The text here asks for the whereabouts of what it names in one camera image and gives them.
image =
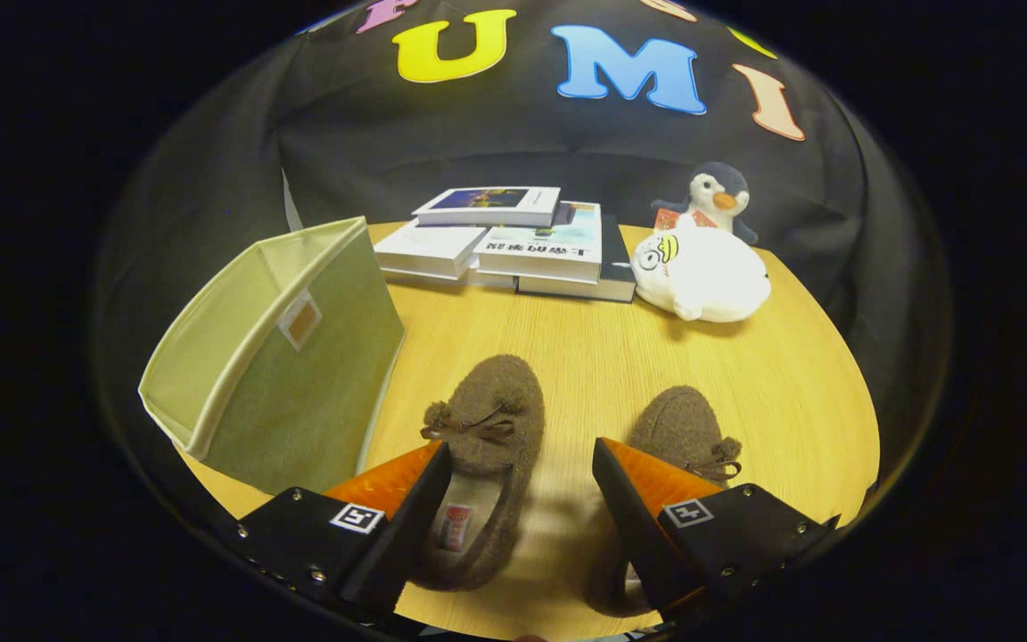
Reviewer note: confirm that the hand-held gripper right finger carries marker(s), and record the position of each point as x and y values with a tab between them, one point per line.
643	544

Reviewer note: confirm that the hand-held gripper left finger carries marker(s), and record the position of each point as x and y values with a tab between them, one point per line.
398	544

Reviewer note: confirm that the brown fuzzy shoe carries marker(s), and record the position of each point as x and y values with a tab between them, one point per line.
487	401
678	423

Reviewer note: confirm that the green fabric storage box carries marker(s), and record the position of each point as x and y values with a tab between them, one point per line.
299	392

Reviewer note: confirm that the black book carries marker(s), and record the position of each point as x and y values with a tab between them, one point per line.
618	267

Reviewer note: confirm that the white seal plush toy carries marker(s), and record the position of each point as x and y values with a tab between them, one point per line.
701	272

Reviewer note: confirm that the plain white book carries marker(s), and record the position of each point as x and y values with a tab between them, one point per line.
429	250

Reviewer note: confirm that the white book pale blue cover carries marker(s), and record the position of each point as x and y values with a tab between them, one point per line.
549	245

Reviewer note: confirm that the white book blue photo cover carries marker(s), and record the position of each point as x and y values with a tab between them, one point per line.
487	203

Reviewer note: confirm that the penguin plush toy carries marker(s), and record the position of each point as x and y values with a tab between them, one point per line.
718	196

